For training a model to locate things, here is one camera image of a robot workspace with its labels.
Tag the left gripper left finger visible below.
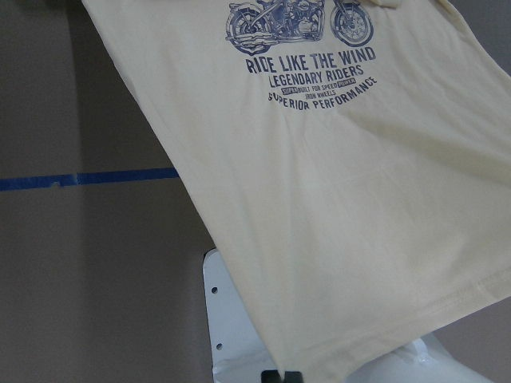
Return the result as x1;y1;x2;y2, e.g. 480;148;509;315
260;369;283;383

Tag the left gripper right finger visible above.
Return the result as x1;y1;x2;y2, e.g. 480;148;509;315
283;371;303;383

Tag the beige long sleeve shirt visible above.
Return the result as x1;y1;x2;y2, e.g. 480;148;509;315
85;1;510;382

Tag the brown paper table cover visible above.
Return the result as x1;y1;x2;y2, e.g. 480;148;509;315
0;0;511;383

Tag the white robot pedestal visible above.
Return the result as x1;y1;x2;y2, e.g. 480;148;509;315
203;249;490;382

